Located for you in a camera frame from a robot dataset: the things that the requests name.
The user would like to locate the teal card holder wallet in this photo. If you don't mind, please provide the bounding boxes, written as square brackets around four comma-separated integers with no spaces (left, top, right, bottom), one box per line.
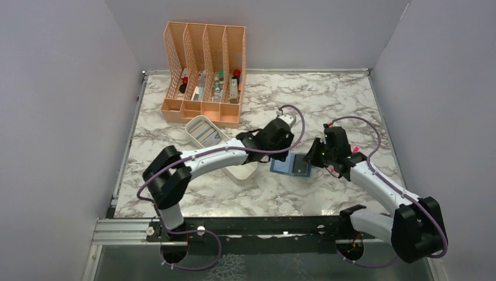
[270,152,311,177]

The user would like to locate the dark credit card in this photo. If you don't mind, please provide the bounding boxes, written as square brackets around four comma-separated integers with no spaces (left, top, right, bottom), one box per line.
[292,153,311,177]

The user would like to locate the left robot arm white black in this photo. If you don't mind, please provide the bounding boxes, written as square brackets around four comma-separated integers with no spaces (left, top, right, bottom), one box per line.
[143,114,295,241]

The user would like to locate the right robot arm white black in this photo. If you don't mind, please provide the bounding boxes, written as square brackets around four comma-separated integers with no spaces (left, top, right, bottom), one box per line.
[304,124,448,263]

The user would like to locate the white oblong plastic tray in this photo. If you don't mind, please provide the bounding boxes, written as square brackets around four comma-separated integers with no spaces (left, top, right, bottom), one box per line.
[181,115,257,186]

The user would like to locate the teal capped tubes in organizer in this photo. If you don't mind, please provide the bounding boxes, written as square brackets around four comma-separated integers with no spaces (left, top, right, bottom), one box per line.
[212,70,225,102]

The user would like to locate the red capped stick in organizer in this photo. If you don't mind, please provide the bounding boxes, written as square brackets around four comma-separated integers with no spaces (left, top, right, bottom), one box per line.
[229,69,241,104]

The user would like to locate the grey box in organizer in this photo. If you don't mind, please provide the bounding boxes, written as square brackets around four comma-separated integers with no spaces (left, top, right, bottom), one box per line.
[191,72,206,101]

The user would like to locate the peach plastic file organizer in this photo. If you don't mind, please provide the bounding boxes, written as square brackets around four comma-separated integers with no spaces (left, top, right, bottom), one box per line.
[161,22,247,128]

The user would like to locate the red black item in organizer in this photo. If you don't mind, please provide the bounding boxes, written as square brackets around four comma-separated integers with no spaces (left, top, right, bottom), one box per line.
[179,76,189,94]

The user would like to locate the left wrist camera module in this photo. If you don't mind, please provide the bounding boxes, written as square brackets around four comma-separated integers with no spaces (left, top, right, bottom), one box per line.
[275,114,296,130]

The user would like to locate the black mounting rail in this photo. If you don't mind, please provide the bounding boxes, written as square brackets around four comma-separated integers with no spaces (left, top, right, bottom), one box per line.
[145,215,371,255]

